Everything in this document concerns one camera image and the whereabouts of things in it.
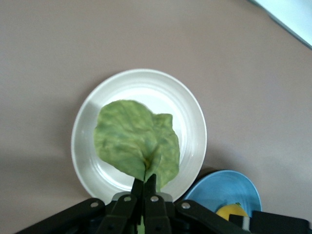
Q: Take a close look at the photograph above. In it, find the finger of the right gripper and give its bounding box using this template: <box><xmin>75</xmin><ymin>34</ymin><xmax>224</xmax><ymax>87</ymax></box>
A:
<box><xmin>228</xmin><ymin>214</ymin><xmax>252</xmax><ymax>231</ymax></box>
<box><xmin>252</xmin><ymin>211</ymin><xmax>311</xmax><ymax>234</ymax></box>

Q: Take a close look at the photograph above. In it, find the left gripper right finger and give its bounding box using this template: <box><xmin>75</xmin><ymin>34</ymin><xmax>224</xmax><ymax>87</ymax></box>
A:
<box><xmin>143</xmin><ymin>174</ymin><xmax>173</xmax><ymax>234</ymax></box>

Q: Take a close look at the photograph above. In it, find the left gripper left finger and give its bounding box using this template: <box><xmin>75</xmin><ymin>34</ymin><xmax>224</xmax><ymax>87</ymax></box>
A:
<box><xmin>96</xmin><ymin>178</ymin><xmax>145</xmax><ymax>234</ymax></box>

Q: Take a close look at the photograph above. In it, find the yellow lemon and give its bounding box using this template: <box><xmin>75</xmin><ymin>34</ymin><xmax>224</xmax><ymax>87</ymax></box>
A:
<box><xmin>215</xmin><ymin>203</ymin><xmax>249</xmax><ymax>222</ymax></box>

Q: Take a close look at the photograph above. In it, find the green lettuce leaf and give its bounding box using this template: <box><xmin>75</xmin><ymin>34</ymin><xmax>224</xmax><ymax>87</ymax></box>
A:
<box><xmin>94</xmin><ymin>99</ymin><xmax>181</xmax><ymax>190</ymax></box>

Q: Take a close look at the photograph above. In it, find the blue plate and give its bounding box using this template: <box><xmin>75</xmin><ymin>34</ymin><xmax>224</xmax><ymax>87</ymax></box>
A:
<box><xmin>183</xmin><ymin>170</ymin><xmax>263</xmax><ymax>221</ymax></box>

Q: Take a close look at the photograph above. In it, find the cream white plate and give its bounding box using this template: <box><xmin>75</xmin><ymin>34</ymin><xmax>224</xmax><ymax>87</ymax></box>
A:
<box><xmin>71</xmin><ymin>68</ymin><xmax>208</xmax><ymax>202</ymax></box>

